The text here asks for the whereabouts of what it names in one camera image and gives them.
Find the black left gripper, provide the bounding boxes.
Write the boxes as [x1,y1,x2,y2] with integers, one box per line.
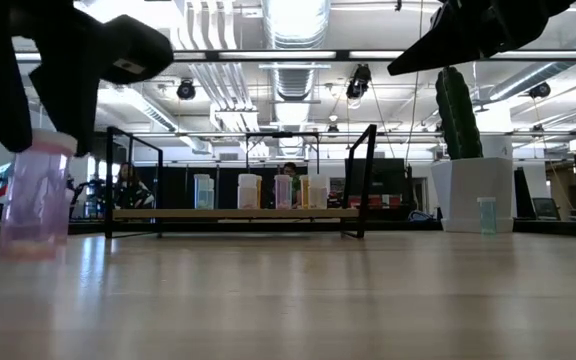
[0,0,174,157]

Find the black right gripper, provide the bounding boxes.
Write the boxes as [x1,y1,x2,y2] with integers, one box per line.
[386,0,576,77]

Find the pink pill bottle tan pills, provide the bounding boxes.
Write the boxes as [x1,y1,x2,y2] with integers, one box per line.
[0,130,78,262]

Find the small green pill bottle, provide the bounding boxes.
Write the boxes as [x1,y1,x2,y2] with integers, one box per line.
[476,196,498,235]

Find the wide clear pill bottle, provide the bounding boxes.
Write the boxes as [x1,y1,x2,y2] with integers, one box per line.
[308,174,330,210]

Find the small pink pill bottle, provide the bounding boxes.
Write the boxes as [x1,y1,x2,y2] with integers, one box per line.
[274,174,293,210]

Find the wide pale pink pill bottle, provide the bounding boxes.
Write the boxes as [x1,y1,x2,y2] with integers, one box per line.
[237,173,259,210]

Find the wooden shelf with black frames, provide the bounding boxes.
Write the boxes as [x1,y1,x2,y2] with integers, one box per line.
[103,124,377,240]

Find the green cactus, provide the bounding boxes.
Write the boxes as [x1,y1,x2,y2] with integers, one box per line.
[435,65,484,161]

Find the black ceiling spotlight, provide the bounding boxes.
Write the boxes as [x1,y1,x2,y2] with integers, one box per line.
[176,79,197,101]
[528,81,552,100]
[346,63,373,101]

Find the person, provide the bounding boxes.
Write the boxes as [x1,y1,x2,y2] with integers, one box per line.
[112,162,155,210]
[281,162,303,209]

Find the white hexagonal plant pot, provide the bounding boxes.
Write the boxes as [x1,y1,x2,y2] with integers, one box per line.
[430,157,515,234]

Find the black office chair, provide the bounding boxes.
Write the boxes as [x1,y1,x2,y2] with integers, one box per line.
[531,196,562,221]

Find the silver ceiling duct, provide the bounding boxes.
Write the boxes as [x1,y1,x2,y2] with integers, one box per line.
[260,0,332,101]

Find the black table rig frame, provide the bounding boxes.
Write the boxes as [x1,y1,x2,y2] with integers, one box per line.
[0,218,576,245]

